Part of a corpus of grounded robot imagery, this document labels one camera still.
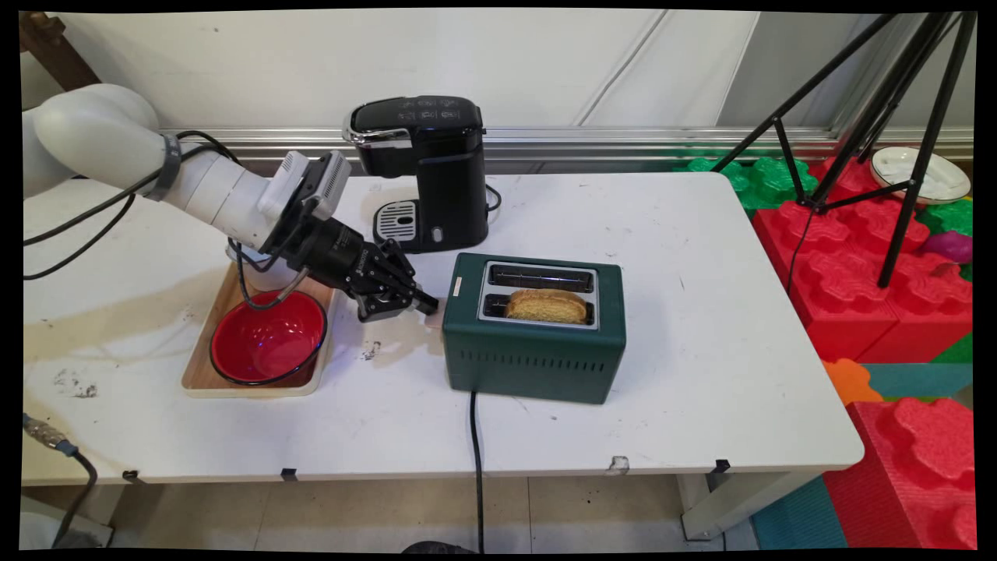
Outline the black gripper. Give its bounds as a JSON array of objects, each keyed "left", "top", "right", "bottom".
[{"left": 288, "top": 218, "right": 440, "bottom": 324}]

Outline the white enamel mug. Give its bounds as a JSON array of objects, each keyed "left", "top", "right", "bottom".
[{"left": 226, "top": 240, "right": 301, "bottom": 293}]

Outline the black coffee machine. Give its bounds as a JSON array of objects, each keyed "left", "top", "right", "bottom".
[{"left": 343, "top": 95, "right": 491, "bottom": 254}]

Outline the red bowl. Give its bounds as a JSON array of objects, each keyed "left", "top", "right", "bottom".
[{"left": 210, "top": 290, "right": 328, "bottom": 386}]

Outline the toasted bread slice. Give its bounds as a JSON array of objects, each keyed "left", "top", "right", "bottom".
[{"left": 505, "top": 288, "right": 589, "bottom": 326}]

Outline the dark green toaster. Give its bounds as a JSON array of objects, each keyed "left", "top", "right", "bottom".
[{"left": 442, "top": 252, "right": 628, "bottom": 406}]

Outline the wooden tray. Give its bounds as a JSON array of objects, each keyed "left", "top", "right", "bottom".
[{"left": 181, "top": 261, "right": 337, "bottom": 398}]

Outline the green foam block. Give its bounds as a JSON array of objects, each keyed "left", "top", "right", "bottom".
[
  {"left": 674, "top": 156, "right": 820, "bottom": 211},
  {"left": 919, "top": 199, "right": 974, "bottom": 236}
]

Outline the white table leg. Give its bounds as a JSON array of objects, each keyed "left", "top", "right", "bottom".
[{"left": 678, "top": 471, "right": 826, "bottom": 542}]

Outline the large red foam block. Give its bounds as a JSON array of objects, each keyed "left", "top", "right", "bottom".
[{"left": 752, "top": 156, "right": 974, "bottom": 365}]

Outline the orange foam piece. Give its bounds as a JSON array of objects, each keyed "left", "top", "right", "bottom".
[{"left": 824, "top": 358, "right": 875, "bottom": 408}]

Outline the teal foam mat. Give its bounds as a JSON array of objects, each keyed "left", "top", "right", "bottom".
[
  {"left": 750, "top": 477, "right": 850, "bottom": 550},
  {"left": 861, "top": 362, "right": 974, "bottom": 400}
]

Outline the white plate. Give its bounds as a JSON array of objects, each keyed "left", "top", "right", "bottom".
[{"left": 871, "top": 146, "right": 973, "bottom": 205}]

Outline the purple foam piece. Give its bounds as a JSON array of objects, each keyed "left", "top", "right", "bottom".
[{"left": 923, "top": 231, "right": 974, "bottom": 266}]

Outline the black tripod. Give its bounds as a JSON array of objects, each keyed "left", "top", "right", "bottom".
[{"left": 713, "top": 12, "right": 978, "bottom": 289}]

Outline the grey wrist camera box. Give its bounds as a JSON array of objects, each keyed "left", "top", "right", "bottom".
[{"left": 310, "top": 150, "right": 352, "bottom": 222}]

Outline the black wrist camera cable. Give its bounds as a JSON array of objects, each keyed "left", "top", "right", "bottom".
[{"left": 234, "top": 238, "right": 312, "bottom": 311}]

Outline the black toaster power cable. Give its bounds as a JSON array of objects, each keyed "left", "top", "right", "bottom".
[{"left": 470, "top": 391, "right": 486, "bottom": 554}]

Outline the grey arm strap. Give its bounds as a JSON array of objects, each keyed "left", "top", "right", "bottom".
[{"left": 146, "top": 134, "right": 182, "bottom": 203}]

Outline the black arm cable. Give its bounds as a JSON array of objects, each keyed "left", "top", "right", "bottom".
[{"left": 23, "top": 130, "right": 238, "bottom": 281}]

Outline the grey cable with metal connector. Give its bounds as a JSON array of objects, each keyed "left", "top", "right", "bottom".
[{"left": 23, "top": 413, "right": 99, "bottom": 546}]

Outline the thin black tripod cable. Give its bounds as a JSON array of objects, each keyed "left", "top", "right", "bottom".
[{"left": 787, "top": 206, "right": 816, "bottom": 294}]

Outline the brown wooden frame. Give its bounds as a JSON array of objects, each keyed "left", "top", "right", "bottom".
[{"left": 19, "top": 12, "right": 102, "bottom": 91}]

